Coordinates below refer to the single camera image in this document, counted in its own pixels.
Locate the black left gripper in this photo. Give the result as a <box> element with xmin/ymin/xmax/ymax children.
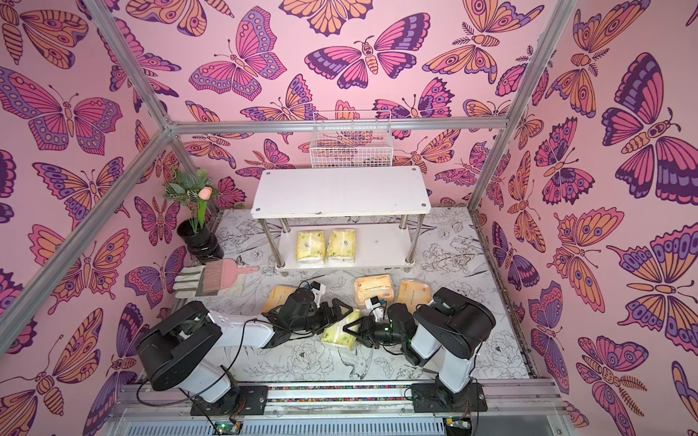
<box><xmin>291</xmin><ymin>300</ymin><xmax>354</xmax><ymax>335</ymax></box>

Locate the yellow green tissue pack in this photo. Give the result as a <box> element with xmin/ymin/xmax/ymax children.
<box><xmin>296</xmin><ymin>231</ymin><xmax>326</xmax><ymax>267</ymax></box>
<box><xmin>321</xmin><ymin>310</ymin><xmax>361</xmax><ymax>350</ymax></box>
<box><xmin>326</xmin><ymin>229</ymin><xmax>357</xmax><ymax>265</ymax></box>

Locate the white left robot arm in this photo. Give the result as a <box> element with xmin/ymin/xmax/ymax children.
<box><xmin>136</xmin><ymin>283</ymin><xmax>354</xmax><ymax>404</ymax></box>

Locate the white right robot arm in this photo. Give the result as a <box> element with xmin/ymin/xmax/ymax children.
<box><xmin>343</xmin><ymin>287</ymin><xmax>496</xmax><ymax>399</ymax></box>

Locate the orange tissue pack middle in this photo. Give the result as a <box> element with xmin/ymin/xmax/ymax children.
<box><xmin>354</xmin><ymin>274</ymin><xmax>396</xmax><ymax>308</ymax></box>

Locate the orange tissue pack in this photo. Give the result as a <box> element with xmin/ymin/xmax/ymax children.
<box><xmin>262</xmin><ymin>285</ymin><xmax>296</xmax><ymax>312</ymax></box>
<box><xmin>354</xmin><ymin>274</ymin><xmax>396</xmax><ymax>308</ymax></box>
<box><xmin>396</xmin><ymin>279</ymin><xmax>433</xmax><ymax>314</ymax></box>

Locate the orange tissue pack right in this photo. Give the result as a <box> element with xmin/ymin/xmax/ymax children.
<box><xmin>396</xmin><ymin>279</ymin><xmax>433</xmax><ymax>314</ymax></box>

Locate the orange tissue pack left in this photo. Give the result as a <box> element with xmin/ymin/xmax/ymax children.
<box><xmin>262</xmin><ymin>285</ymin><xmax>296</xmax><ymax>312</ymax></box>

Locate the white two-tier shelf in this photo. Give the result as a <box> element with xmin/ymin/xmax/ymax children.
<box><xmin>251</xmin><ymin>166</ymin><xmax>432</xmax><ymax>274</ymax></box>

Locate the pink dust brush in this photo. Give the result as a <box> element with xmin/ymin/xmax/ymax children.
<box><xmin>173</xmin><ymin>259</ymin><xmax>260</xmax><ymax>299</ymax></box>

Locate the black vase with artificial plant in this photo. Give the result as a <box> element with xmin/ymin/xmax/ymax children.
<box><xmin>165</xmin><ymin>169</ymin><xmax>224</xmax><ymax>263</ymax></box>

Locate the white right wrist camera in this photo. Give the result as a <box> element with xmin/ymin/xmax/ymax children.
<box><xmin>365</xmin><ymin>296</ymin><xmax>387</xmax><ymax>322</ymax></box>

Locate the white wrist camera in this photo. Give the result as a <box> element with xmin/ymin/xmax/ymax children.
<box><xmin>365</xmin><ymin>296</ymin><xmax>387</xmax><ymax>322</ymax></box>
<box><xmin>306</xmin><ymin>281</ymin><xmax>326</xmax><ymax>299</ymax></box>

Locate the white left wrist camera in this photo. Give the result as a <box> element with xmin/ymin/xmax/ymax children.
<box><xmin>306</xmin><ymin>281</ymin><xmax>326</xmax><ymax>299</ymax></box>

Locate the white wire basket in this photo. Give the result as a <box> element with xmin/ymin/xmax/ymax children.
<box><xmin>305</xmin><ymin>109</ymin><xmax>394</xmax><ymax>169</ymax></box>

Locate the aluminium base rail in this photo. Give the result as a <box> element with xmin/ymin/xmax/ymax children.
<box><xmin>102</xmin><ymin>380</ymin><xmax>575</xmax><ymax>435</ymax></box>

